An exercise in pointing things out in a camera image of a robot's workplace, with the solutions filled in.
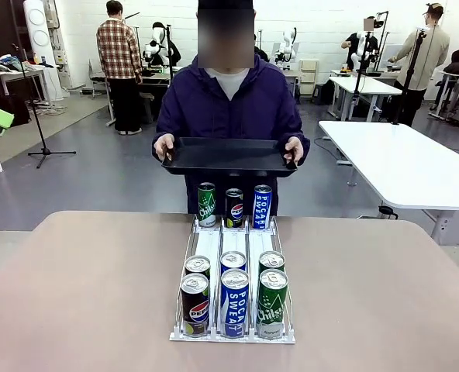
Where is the blue Pocari Sweat can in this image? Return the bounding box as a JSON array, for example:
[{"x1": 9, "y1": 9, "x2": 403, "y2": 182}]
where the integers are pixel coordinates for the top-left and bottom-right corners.
[
  {"x1": 219, "y1": 268, "x2": 250, "y2": 339},
  {"x1": 219, "y1": 250, "x2": 248, "y2": 274},
  {"x1": 253, "y1": 184, "x2": 273, "y2": 230}
]

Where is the black plastic serving tray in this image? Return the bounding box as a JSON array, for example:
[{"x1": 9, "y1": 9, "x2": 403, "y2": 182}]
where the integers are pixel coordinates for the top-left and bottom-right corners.
[{"x1": 160, "y1": 136, "x2": 299, "y2": 178}]

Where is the black Pepsi can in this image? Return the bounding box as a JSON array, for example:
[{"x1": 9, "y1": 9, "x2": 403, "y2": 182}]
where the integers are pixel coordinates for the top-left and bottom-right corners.
[
  {"x1": 225, "y1": 188, "x2": 244, "y2": 229},
  {"x1": 180, "y1": 272, "x2": 211, "y2": 338},
  {"x1": 184, "y1": 255, "x2": 212, "y2": 281}
]

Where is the person's left forearm purple sleeve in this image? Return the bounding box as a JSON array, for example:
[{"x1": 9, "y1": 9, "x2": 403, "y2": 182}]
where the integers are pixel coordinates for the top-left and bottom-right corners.
[{"x1": 287, "y1": 112, "x2": 311, "y2": 150}]

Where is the person's right forearm purple sleeve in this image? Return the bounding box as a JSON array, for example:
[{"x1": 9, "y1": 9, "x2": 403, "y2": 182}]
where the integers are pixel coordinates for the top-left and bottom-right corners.
[{"x1": 151, "y1": 110, "x2": 177, "y2": 141}]

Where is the person in beige jacket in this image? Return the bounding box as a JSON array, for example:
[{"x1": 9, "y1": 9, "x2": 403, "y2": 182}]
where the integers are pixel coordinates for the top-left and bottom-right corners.
[{"x1": 392, "y1": 2, "x2": 451, "y2": 127}]

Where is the person in plaid shirt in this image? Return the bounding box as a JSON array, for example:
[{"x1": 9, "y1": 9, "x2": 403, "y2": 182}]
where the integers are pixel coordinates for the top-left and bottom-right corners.
[{"x1": 95, "y1": 0, "x2": 143, "y2": 136}]

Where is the person in black t-shirt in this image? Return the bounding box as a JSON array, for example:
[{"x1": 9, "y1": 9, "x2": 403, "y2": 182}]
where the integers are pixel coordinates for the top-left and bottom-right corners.
[{"x1": 340, "y1": 17, "x2": 381, "y2": 75}]

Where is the person in purple jacket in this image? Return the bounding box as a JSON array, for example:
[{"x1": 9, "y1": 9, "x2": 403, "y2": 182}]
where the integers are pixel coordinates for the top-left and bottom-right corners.
[{"x1": 151, "y1": 0, "x2": 311, "y2": 216}]

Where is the person's right hand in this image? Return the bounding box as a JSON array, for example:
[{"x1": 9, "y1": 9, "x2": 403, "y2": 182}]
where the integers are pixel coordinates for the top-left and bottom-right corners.
[{"x1": 153, "y1": 133, "x2": 176, "y2": 163}]

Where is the person's left hand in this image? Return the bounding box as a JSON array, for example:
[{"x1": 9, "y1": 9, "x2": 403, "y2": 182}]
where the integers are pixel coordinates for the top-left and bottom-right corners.
[{"x1": 283, "y1": 136, "x2": 305, "y2": 167}]

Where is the black microphone tripod stand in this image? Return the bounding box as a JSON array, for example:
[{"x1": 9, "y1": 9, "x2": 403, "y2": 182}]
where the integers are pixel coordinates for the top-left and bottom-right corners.
[{"x1": 11, "y1": 42, "x2": 78, "y2": 169}]

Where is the cluttered white table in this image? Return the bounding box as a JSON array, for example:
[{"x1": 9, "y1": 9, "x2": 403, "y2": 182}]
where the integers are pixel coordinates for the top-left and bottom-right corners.
[{"x1": 0, "y1": 53, "x2": 51, "y2": 110}]

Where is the large white table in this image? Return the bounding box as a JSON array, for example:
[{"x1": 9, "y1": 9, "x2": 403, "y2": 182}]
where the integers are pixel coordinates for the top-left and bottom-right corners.
[{"x1": 317, "y1": 120, "x2": 459, "y2": 246}]

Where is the tall white air conditioner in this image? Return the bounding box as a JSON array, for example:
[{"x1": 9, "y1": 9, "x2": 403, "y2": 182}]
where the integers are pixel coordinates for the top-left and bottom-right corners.
[{"x1": 22, "y1": 0, "x2": 57, "y2": 60}]

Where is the black table foot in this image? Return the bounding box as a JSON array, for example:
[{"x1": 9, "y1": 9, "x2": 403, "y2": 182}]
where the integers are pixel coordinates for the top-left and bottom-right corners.
[{"x1": 378, "y1": 205, "x2": 399, "y2": 222}]

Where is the long white table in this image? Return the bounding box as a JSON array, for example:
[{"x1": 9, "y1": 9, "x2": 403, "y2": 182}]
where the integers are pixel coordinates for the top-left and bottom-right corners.
[{"x1": 327, "y1": 75, "x2": 404, "y2": 122}]

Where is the grey workbench table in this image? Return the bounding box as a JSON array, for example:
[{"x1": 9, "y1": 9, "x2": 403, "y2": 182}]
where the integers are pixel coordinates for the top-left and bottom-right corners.
[{"x1": 139, "y1": 65, "x2": 185, "y2": 126}]

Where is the white drawer cabinet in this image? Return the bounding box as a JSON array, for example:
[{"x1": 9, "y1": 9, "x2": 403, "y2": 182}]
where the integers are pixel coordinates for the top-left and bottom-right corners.
[{"x1": 299, "y1": 58, "x2": 322, "y2": 97}]

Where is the green Chilsung cider can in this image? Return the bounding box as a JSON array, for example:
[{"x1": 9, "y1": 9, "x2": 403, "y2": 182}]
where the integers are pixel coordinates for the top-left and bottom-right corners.
[
  {"x1": 256, "y1": 268, "x2": 289, "y2": 340},
  {"x1": 197, "y1": 181, "x2": 217, "y2": 228},
  {"x1": 258, "y1": 250, "x2": 286, "y2": 273}
]

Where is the clear three-lane can rack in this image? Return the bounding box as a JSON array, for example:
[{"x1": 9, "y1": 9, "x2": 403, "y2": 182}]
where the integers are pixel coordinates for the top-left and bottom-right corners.
[{"x1": 169, "y1": 215, "x2": 296, "y2": 345}]

